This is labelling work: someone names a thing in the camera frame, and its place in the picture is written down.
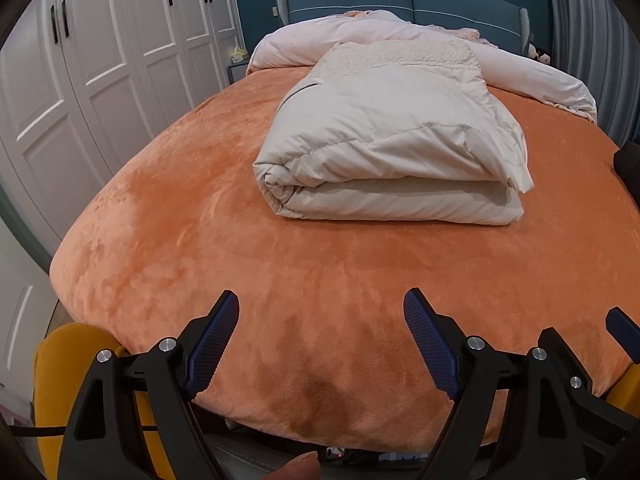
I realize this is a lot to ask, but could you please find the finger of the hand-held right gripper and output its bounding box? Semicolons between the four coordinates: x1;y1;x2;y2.
541;326;640;441
605;306;640;363

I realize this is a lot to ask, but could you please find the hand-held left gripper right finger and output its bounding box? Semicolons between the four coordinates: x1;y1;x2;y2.
402;287;601;480

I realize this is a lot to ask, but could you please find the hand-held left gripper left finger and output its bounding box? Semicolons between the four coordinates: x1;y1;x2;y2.
57;289;240;480

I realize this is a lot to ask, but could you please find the white duvet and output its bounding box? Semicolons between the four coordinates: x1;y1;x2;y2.
252;40;535;226

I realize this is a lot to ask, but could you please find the person's left hand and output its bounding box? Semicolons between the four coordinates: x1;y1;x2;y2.
265;451;322;480

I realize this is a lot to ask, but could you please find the orange plush bed blanket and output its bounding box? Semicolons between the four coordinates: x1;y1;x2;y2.
49;62;640;453

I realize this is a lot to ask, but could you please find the dark cloth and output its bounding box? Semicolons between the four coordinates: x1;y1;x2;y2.
612;141;640;186

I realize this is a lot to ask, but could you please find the white panel door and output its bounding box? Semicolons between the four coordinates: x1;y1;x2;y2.
0;220;66;391

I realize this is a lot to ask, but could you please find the pale pink duvet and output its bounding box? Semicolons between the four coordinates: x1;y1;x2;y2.
247;9;598;123

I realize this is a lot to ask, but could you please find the grey curtain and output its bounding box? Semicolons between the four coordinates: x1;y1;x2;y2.
542;0;640;141

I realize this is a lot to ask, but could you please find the white panelled wardrobe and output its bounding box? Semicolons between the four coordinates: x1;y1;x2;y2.
0;0;246;256

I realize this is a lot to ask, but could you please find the blue upholstered headboard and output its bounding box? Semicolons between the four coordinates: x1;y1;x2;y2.
275;0;531;46

